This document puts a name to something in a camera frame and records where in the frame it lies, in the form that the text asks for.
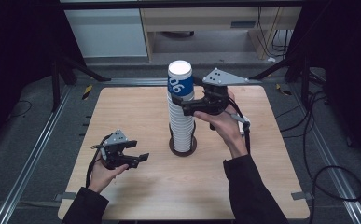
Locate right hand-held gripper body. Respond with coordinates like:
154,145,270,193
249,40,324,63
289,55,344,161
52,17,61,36
181,67,250,117

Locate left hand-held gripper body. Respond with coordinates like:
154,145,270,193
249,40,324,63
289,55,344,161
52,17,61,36
99,129,139,171

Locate blue label paper cup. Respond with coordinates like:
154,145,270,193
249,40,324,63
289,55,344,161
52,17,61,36
167,60,195,103

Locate stack of white paper cups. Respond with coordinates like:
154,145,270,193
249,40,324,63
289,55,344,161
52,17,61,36
167,92,197,154

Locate person's right hand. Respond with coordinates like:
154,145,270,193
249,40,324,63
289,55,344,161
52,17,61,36
193,89,250,160

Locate person's left hand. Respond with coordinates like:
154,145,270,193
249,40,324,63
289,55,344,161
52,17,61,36
88,158,130,194

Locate yellow black tape strip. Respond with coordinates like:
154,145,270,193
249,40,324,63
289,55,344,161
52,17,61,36
81,85,94,101
275,83,292,96

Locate grey tape piece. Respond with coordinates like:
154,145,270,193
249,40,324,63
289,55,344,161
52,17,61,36
290,191,314,202
53,191,77,203

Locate black metal stand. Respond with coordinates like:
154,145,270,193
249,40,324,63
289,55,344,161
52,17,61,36
248,50,326,110
49,50,111,113

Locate white cabinet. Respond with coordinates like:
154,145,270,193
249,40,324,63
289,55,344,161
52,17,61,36
63,8,148,59

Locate left hand-held gripper cable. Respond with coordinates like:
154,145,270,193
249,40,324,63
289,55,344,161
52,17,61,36
85,133,113,189

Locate hand-held gripper cable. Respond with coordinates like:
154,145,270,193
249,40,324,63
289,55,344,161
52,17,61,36
85,133,113,189
228,96,253,155

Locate right hand-held gripper cable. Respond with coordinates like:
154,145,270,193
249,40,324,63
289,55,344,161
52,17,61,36
228,96,253,155

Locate metal floor rail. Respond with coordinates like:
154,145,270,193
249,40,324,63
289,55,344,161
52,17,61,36
0,86,74,224
105,77,263,87
293,83,361,224

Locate hanging black desk cables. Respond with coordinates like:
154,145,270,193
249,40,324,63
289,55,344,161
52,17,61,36
256,7,295,59

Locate thin black floor cable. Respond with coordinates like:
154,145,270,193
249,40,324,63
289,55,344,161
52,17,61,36
7,99,34,121

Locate thick black floor cable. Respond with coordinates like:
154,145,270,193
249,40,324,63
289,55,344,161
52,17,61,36
301,90,361,224

